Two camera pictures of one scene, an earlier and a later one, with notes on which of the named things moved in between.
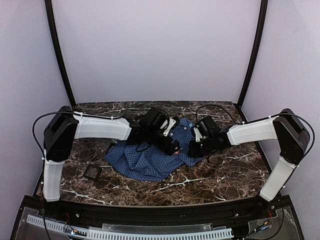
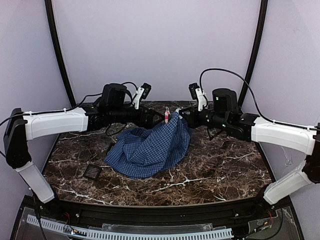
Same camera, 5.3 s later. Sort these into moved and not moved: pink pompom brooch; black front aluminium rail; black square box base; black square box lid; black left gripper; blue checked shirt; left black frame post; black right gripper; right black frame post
Moved: blue checked shirt; pink pompom brooch; black right gripper; black left gripper
Not moved: black square box lid; black front aluminium rail; left black frame post; right black frame post; black square box base
